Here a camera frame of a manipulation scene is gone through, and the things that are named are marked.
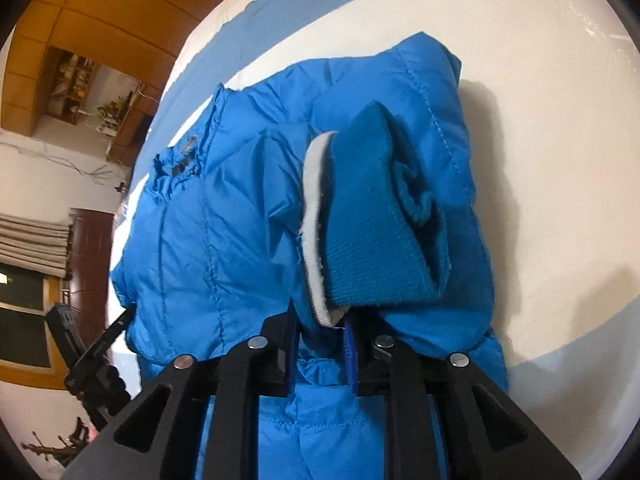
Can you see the wooden wardrobe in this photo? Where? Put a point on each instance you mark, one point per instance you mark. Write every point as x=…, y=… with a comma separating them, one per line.
x=100, y=10

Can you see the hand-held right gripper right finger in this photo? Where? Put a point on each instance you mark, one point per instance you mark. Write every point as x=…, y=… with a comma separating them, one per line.
x=351, y=355

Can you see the wooden desk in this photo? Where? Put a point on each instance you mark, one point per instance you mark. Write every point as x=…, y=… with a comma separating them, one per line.
x=132, y=130

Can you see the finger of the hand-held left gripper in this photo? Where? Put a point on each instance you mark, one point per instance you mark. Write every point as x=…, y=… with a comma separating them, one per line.
x=107, y=337

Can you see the beige pleated curtain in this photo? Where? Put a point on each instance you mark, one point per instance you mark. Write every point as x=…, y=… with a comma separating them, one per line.
x=32, y=242

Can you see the dried branch decoration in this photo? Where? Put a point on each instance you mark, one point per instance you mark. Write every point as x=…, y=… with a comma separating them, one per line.
x=55, y=445

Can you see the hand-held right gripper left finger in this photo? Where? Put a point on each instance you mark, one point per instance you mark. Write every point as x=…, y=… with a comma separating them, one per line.
x=279, y=360

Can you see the potted green plant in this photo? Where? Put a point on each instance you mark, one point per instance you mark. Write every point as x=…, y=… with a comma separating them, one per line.
x=111, y=112

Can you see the dark window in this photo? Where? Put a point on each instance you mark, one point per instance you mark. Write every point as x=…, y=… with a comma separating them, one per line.
x=22, y=320

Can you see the blue puffer jacket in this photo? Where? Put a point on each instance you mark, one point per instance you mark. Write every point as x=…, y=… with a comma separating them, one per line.
x=225, y=235

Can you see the white and blue bedspread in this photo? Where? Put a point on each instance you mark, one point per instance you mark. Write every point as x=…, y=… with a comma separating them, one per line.
x=550, y=160

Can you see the dark wooden headboard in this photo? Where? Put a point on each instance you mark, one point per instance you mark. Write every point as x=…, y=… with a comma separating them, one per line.
x=90, y=260

